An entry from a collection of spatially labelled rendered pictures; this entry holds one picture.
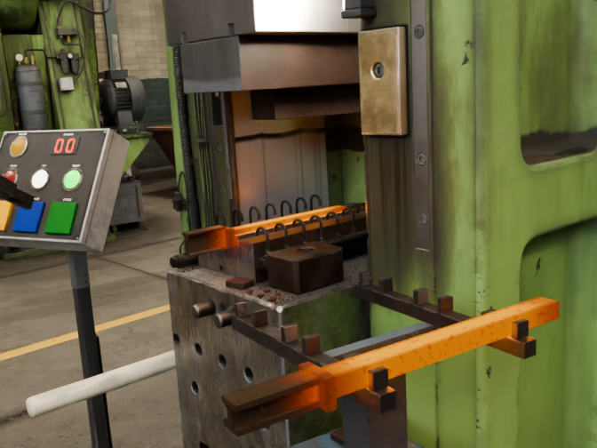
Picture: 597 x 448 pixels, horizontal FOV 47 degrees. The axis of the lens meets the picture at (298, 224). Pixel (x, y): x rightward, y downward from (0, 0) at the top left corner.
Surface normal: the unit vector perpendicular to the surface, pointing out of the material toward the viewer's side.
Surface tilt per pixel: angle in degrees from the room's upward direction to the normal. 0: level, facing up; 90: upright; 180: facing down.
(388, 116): 90
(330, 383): 90
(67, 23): 79
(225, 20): 90
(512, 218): 90
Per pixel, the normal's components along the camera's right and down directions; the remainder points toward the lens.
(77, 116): 0.56, -0.06
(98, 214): 0.91, 0.04
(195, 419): -0.76, 0.17
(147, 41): 0.68, 0.08
